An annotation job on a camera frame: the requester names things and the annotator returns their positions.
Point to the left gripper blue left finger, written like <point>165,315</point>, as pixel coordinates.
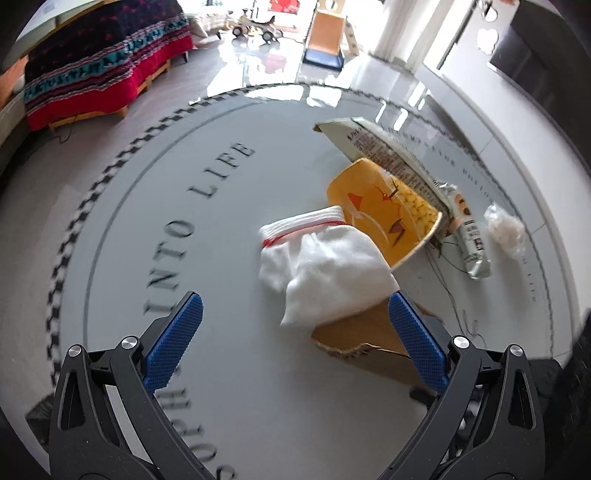
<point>106,422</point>

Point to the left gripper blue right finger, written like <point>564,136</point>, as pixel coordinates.
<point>484,419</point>

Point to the brown cardboard piece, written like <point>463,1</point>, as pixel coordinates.
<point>368,341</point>

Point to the clear plastic bag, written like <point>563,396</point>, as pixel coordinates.
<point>507,231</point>

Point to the cream corn snack wrapper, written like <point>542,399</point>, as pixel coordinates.
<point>357,137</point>

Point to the yellow paper cup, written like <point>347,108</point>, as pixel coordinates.
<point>391,213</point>

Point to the white cotton glove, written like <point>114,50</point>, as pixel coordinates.
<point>326,269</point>

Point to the table with patterned blanket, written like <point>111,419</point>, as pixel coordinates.
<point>97,62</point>

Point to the yellow blue toddler slide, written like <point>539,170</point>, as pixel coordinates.
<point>330,37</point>

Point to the white ride-on toy car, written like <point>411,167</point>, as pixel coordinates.
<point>244,26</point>

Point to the wall mounted black television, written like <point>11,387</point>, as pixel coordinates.
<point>541,55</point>

